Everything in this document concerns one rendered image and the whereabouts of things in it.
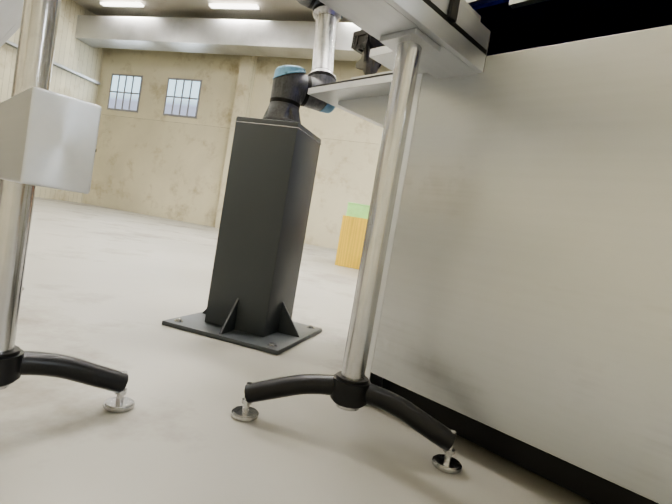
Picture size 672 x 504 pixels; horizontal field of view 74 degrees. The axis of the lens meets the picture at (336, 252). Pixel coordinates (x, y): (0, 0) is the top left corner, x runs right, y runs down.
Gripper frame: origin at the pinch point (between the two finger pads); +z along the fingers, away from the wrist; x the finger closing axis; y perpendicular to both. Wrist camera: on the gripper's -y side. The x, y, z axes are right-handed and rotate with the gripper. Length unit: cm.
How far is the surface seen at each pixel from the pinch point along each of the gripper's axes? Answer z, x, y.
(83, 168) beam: 47, 85, -34
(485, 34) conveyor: 1.9, 14.3, -46.8
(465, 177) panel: 33, 12, -47
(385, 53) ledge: 7.7, 25.7, -28.8
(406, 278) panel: 59, 12, -36
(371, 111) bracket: 12.2, 2.3, -5.4
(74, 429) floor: 94, 76, -15
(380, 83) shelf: 7.7, 10.6, -14.8
